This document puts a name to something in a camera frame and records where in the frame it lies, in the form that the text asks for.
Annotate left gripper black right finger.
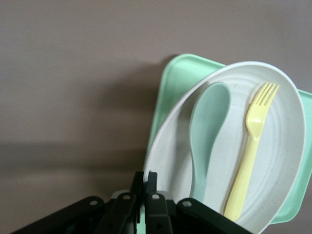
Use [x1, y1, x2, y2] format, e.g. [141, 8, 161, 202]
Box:
[145, 172, 252, 234]

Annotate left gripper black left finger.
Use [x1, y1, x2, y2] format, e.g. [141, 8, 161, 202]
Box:
[9, 172, 145, 234]

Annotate yellow plastic fork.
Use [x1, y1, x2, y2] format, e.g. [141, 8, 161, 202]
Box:
[223, 82, 280, 222]

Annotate teal plastic spoon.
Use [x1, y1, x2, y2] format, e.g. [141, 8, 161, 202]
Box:
[189, 82, 232, 204]

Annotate cream round plate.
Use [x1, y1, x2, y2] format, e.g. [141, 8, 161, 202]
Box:
[142, 61, 307, 234]

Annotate mint green rectangular tray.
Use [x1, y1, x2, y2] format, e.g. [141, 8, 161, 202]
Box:
[136, 53, 312, 234]

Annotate brown table cover mat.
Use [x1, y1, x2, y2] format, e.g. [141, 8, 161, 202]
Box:
[0, 0, 312, 234]

